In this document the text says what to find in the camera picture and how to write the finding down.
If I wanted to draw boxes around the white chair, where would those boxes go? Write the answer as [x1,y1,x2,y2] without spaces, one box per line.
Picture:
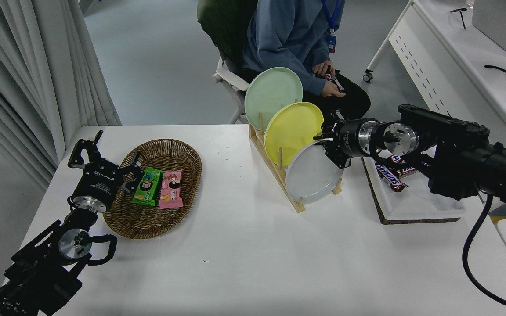
[212,57,249,125]

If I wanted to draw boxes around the yellow plate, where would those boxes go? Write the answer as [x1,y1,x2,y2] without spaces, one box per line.
[264,102,325,167]

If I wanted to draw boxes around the white tray with cork base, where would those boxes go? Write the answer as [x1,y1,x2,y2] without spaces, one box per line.
[361,147,466,225]

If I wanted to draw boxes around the pink snack bar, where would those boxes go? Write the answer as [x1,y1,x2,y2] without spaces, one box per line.
[159,169,185,210]

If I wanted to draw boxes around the brown wicker basket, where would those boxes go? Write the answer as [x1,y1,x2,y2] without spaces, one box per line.
[103,139,202,240]

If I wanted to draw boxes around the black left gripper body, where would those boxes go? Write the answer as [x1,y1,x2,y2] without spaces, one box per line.
[72,159,124,211]

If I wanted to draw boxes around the dark green jacket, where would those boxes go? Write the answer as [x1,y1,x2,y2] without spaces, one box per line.
[197,0,258,75]

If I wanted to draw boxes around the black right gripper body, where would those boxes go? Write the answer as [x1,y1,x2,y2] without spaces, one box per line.
[334,118,366,158]

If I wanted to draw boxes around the green snack bar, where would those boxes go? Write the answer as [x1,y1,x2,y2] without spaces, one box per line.
[132,167,164,206]

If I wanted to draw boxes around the silver laptop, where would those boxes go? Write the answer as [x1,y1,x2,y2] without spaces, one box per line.
[473,0,506,61]

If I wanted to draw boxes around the blue lanyard with badge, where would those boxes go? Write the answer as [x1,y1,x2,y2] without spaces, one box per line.
[321,0,342,54]

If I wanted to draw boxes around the grey plate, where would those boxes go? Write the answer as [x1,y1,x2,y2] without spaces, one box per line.
[285,140,345,205]

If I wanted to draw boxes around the person's left hand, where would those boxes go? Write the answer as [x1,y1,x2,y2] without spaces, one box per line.
[312,61,333,78]

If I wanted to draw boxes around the white desk with perforated panel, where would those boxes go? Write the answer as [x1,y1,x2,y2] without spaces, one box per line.
[363,0,506,154]

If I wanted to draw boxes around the black cable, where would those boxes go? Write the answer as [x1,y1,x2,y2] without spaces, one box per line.
[484,65,506,82]

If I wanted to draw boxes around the grey curtain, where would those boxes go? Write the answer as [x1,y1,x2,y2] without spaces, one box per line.
[0,0,122,189]

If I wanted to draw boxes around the dark snack bar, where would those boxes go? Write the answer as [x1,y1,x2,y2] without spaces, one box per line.
[325,72,345,92]

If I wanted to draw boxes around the black glasses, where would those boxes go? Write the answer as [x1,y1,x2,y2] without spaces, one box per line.
[451,8,468,30]

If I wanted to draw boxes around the wooden plate rack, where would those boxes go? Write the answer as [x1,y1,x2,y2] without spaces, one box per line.
[249,112,343,214]

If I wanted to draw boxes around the person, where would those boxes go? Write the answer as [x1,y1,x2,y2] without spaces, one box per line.
[242,0,371,123]

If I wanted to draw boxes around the person's right hand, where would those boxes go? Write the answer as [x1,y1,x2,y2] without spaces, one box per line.
[321,80,346,98]

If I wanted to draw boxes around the pale green plate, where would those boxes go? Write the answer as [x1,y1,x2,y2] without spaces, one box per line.
[244,67,304,131]

